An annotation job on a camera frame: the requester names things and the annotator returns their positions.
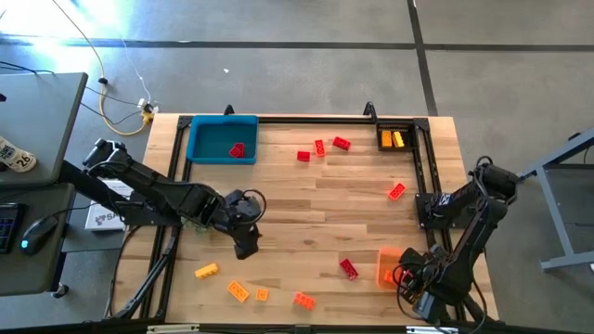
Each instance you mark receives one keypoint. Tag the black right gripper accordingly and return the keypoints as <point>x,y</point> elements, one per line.
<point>424,283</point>

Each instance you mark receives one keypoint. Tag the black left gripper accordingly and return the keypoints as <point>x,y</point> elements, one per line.
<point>239,211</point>

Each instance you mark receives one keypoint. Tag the orange toy building block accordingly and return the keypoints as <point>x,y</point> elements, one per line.
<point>304,301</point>
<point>397,191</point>
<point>389,276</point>
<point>319,148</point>

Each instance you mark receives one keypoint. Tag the yellow toy building block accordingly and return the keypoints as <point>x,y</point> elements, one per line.
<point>206,270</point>
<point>398,139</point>

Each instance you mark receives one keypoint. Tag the yellow-orange toy building block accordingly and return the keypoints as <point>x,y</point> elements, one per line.
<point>386,138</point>
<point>238,291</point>

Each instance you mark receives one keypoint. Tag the dark red toy building block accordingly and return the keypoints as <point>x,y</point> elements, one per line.
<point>349,269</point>

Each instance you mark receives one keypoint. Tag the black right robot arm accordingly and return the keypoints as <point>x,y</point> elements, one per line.
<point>468,241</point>

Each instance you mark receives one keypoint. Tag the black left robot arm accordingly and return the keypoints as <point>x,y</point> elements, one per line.
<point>158,188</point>

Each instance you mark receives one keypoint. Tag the orange plastic bin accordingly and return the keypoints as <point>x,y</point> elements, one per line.
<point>385,260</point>

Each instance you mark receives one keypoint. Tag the small yellow-orange square block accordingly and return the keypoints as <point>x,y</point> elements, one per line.
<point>262,294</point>

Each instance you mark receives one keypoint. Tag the small red square block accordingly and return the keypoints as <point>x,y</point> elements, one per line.
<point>303,156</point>

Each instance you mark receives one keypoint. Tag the blue plastic bin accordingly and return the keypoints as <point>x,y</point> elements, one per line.
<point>209,139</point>

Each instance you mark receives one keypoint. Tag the small black mesh bin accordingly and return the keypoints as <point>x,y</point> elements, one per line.
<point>411,144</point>

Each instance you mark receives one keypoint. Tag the white printed box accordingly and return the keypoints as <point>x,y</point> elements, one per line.
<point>99,222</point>

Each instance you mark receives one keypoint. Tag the white power plug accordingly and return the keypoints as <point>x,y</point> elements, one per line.
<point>142,102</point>

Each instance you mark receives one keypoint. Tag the black diagonal beam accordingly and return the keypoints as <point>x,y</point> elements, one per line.
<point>81,180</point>

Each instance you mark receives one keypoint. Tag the black desk caster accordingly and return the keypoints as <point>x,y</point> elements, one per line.
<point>60,291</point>

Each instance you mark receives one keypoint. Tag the black computer mouse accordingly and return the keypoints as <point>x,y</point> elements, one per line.
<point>39,232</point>

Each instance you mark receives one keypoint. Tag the dark grey desk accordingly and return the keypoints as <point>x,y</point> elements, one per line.
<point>28,273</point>

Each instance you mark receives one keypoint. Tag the black keyboard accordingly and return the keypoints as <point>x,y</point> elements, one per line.
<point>7,227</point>

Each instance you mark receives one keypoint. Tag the white labelled bottle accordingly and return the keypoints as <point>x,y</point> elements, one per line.
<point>16,158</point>

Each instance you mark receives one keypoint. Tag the silver metal bracket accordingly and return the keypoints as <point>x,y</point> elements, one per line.
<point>174,328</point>
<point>431,330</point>

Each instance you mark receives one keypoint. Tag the grey metal table frame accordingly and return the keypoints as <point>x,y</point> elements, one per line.
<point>556,213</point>

